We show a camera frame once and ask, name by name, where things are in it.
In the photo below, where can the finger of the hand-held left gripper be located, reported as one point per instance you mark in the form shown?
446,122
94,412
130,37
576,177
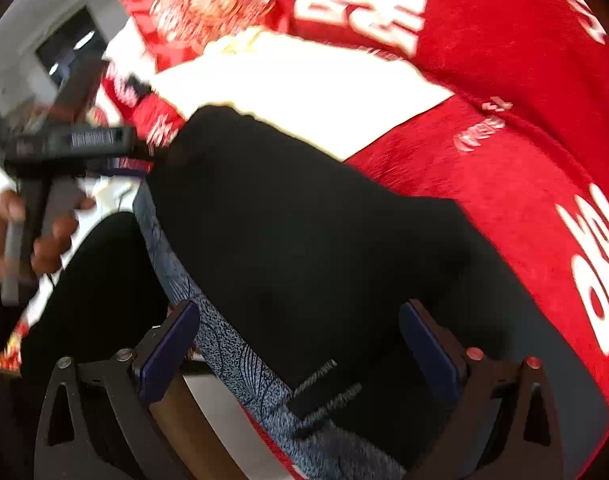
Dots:
82,90

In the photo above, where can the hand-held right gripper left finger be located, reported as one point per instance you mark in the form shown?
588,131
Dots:
169,355

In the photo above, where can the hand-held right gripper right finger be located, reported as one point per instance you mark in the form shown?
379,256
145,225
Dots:
429,355

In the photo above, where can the black pants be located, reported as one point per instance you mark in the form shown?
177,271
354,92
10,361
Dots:
309,260

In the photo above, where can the person's left hand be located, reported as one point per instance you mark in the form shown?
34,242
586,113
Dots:
47,255

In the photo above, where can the dark window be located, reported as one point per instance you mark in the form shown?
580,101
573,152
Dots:
69,42

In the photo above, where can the blue leaf-patterned mat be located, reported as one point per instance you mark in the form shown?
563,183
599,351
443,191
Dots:
224,350

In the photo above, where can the dark cloth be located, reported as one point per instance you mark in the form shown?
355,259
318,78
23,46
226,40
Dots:
94,285

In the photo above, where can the red pillow with round ornament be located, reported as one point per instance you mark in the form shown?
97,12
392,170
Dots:
209,5

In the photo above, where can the red printed blanket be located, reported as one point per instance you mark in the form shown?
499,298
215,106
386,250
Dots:
509,175

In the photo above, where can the cream white cloth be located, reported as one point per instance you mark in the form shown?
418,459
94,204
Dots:
294,90

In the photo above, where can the brown bed rail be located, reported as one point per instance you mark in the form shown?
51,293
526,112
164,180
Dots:
199,440

